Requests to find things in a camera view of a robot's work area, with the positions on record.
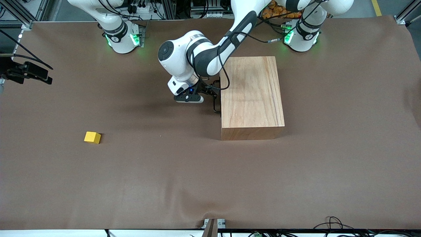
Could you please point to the aluminium side rail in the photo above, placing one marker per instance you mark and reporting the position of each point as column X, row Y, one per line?
column 15, row 49

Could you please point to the white power strip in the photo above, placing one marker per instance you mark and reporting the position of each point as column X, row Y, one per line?
column 141, row 9

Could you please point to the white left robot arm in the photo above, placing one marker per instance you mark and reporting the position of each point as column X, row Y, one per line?
column 204, row 56

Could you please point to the brown table cover sheet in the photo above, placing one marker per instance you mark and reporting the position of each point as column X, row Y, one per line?
column 164, row 177

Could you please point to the aluminium corner frame profile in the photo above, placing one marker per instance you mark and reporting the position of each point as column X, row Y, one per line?
column 403, row 18

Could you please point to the wooden drawer cabinet box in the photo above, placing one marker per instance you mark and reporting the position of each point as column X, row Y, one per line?
column 250, row 95

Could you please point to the aluminium frame profile diagonal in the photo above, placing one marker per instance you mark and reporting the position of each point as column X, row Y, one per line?
column 16, row 11

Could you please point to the metal table edge bracket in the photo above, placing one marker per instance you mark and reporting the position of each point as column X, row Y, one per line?
column 213, row 227

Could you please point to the yellow wooden block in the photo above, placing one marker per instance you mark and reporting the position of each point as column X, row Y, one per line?
column 92, row 137

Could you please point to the orange stuffed items pile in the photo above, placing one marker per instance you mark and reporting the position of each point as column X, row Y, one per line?
column 278, row 12

